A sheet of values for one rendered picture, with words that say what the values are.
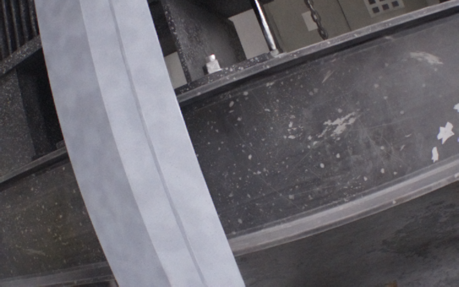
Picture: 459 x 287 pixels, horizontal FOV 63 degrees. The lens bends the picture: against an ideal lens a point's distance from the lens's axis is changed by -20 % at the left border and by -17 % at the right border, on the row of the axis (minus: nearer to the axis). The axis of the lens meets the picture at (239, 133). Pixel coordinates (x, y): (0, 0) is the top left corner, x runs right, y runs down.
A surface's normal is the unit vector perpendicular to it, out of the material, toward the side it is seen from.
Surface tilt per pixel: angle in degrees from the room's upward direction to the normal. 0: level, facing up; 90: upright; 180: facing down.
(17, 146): 90
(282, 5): 90
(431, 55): 90
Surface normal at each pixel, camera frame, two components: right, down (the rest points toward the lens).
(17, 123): -0.25, 0.07
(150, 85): -0.04, 0.00
